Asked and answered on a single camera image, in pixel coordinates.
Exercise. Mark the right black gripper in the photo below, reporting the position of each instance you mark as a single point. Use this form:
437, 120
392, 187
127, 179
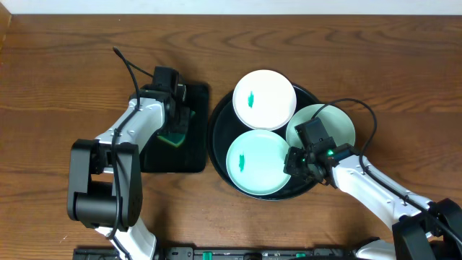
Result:
291, 165

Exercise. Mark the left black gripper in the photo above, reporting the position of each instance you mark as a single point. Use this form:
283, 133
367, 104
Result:
181, 123

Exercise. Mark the green scrub sponge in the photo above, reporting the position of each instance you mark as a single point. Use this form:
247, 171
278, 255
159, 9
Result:
176, 140

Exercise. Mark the pale green plate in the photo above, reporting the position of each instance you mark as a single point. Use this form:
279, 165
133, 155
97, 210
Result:
337, 123

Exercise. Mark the light blue plate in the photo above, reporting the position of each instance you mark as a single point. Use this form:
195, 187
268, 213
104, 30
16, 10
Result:
255, 162

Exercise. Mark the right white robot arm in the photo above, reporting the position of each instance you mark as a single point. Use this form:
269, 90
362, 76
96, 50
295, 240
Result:
422, 228

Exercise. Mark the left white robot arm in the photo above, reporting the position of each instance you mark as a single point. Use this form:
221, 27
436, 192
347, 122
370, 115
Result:
105, 190

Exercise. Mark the black rectangular tray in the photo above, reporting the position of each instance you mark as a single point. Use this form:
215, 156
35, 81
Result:
190, 157

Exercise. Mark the black round tray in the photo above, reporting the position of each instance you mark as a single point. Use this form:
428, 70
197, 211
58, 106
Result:
224, 127

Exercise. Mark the white plate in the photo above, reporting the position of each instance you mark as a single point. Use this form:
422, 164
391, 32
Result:
264, 99

